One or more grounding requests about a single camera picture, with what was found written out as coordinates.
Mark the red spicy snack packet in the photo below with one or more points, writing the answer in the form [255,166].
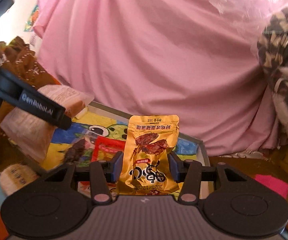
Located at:
[106,148]

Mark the grey metal tray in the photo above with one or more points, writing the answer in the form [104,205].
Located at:
[94,122]

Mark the gold foil snack pouch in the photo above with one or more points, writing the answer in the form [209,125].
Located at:
[145,169]

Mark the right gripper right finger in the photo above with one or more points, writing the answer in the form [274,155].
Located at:
[229,183]

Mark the dark brown snack piece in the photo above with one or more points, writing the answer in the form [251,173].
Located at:
[74,153]

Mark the brown PF patterned blanket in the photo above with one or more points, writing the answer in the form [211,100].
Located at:
[20,78]

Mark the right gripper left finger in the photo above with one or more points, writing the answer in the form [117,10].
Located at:
[99,174]

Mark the grey patterned clothing pile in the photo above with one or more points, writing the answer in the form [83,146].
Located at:
[273,57]

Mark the pink cloth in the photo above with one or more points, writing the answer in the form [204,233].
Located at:
[162,57]

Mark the white bread snack package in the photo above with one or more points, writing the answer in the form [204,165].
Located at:
[32,134]

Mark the round rice cracker pack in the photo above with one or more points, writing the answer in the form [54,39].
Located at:
[15,177]

